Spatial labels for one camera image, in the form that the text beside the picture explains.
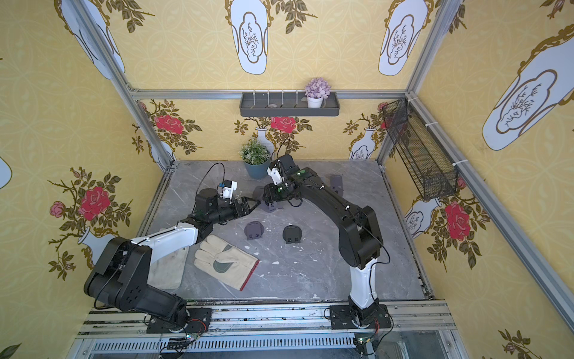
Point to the beige work glove right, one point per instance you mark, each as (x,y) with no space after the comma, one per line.
(225,262)

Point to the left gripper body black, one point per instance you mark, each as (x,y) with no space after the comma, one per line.
(238,209)

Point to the dark phone stand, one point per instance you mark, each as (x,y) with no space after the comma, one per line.
(292,234)

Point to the grey wall shelf tray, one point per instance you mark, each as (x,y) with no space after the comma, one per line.
(285,104)

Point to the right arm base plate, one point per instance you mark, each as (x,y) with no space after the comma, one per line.
(352,317)

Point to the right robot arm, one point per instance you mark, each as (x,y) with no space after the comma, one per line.
(360,239)

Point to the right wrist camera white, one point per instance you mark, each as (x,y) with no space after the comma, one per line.
(275,173)

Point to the green plant blue pot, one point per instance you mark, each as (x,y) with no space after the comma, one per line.
(257,158)

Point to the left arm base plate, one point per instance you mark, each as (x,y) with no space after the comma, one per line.
(187,321)

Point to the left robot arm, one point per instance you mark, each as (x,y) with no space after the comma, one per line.
(120,277)

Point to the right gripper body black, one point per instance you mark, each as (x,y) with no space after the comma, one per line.
(270,194)

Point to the purple flower white pot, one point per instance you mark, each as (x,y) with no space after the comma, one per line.
(316,92)

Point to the black wire mesh basket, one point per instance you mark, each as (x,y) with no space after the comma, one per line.
(426,162)

